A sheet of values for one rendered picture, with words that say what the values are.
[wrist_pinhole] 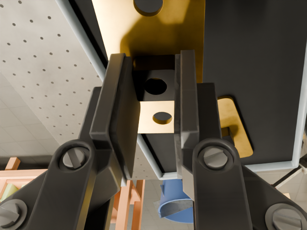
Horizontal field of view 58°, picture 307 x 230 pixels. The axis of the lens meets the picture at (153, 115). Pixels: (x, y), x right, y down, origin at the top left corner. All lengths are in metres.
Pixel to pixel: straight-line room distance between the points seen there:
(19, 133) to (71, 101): 1.62
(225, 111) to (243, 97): 0.02
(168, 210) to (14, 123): 1.37
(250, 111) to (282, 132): 0.04
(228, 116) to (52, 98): 0.79
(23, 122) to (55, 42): 1.63
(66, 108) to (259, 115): 0.81
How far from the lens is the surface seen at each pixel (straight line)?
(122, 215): 2.16
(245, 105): 0.22
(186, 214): 2.30
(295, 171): 0.50
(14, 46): 0.86
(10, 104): 2.26
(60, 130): 1.09
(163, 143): 0.26
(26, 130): 2.47
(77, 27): 0.18
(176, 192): 1.94
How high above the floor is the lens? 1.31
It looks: 41 degrees down
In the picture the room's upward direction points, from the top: 175 degrees counter-clockwise
